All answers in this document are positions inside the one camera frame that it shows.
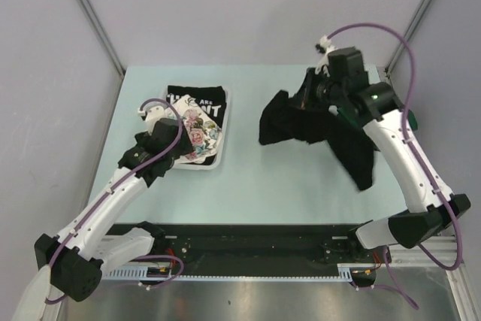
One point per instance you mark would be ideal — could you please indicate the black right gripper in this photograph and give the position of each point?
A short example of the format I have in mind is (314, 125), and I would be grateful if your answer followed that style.
(304, 98)

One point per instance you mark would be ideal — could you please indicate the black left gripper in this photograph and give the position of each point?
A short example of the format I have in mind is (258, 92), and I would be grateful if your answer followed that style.
(183, 147)

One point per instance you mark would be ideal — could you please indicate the plain black t-shirt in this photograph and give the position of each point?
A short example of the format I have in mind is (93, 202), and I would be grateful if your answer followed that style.
(280, 121)

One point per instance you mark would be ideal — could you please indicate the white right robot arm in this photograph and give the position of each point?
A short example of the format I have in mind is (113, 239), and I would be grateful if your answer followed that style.
(341, 81)

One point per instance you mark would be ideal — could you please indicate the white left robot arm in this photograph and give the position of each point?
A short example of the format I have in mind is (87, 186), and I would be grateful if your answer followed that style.
(74, 256)

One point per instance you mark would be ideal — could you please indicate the green folded t-shirt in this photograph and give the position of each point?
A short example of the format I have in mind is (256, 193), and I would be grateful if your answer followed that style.
(411, 119)

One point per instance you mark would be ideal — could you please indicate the white floral t-shirt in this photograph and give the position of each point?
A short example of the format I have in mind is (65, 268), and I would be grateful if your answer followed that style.
(204, 133)

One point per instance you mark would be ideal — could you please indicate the black printed t-shirt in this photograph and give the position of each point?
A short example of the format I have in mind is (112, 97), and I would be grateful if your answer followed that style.
(213, 99)

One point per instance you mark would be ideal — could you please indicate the white plastic basket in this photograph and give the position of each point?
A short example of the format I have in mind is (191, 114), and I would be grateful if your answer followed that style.
(210, 162)

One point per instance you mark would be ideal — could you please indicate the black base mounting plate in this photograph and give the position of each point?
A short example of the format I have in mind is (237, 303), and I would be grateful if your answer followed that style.
(261, 250)

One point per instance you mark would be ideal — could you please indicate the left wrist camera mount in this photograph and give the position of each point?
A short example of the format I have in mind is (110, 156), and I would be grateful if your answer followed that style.
(154, 113)

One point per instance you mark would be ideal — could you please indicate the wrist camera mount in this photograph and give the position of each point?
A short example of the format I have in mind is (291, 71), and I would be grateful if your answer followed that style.
(324, 46)
(154, 113)

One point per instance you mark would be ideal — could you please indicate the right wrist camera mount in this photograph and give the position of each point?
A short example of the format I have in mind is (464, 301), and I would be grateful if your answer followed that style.
(324, 46)

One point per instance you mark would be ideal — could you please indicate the white slotted cable duct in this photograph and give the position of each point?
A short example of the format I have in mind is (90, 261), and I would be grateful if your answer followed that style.
(140, 273)

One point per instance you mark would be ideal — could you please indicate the aluminium frame rail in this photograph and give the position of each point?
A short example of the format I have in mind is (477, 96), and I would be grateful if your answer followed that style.
(444, 249)

